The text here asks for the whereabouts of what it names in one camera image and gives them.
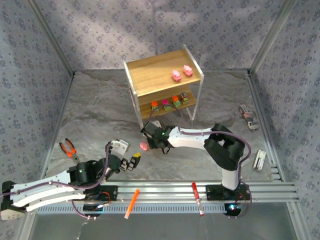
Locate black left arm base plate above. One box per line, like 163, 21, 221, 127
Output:
82, 186, 119, 202

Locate aluminium frame post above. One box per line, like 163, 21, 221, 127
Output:
248, 0, 300, 75
26, 0, 76, 77

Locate orange marker pen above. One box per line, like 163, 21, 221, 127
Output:
124, 188, 141, 220

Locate orange handled pliers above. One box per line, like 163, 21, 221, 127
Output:
58, 137, 81, 165

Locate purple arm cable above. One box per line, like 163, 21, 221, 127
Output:
0, 143, 113, 221
149, 105, 252, 221

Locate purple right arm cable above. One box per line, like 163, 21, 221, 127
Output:
149, 105, 252, 221

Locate white striped utility tool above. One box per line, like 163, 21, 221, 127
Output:
238, 104, 260, 131

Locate wooden shelf with white frame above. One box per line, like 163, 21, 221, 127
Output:
122, 44, 205, 129

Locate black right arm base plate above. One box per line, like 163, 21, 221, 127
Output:
205, 184, 252, 201

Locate grey slotted cable duct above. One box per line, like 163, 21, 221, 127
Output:
34, 203, 227, 215

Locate aluminium table side rail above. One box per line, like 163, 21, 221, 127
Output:
23, 72, 76, 240
246, 69, 286, 183

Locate white plastic clip device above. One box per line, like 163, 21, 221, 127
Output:
251, 149, 268, 172

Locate aluminium mounting rail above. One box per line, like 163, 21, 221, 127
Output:
26, 181, 300, 204

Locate pink and green toy car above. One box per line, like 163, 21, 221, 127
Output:
161, 98, 172, 112

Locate red marker pen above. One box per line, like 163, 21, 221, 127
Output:
191, 181, 205, 217

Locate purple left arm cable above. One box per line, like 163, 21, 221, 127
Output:
0, 143, 113, 221

